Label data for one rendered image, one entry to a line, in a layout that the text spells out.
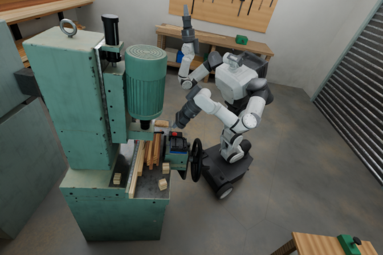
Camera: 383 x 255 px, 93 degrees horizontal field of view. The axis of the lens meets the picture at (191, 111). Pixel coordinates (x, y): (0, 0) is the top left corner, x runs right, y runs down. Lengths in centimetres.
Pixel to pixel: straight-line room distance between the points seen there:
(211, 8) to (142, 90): 341
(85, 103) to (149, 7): 352
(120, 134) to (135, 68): 40
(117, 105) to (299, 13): 405
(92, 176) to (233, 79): 101
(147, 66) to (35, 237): 169
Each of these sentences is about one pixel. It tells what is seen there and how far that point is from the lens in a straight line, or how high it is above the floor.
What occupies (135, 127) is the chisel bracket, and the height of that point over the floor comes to 107.
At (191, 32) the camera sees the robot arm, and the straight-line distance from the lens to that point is 128.
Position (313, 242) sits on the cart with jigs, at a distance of 170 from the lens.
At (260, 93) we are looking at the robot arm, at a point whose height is 132.
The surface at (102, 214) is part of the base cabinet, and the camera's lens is 146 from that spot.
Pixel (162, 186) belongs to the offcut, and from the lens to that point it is 100.
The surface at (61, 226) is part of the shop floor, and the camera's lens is 205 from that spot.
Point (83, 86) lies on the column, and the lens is 85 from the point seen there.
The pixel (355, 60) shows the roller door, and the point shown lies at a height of 107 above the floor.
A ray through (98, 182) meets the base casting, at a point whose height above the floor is 80.
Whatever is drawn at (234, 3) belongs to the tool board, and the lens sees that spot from 411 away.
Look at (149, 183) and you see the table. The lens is 104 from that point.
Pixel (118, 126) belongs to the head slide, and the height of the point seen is 113.
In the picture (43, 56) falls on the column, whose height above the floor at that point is 148.
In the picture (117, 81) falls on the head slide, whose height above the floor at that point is 139.
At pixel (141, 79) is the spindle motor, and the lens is 78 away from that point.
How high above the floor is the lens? 180
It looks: 37 degrees down
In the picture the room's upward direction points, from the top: 12 degrees clockwise
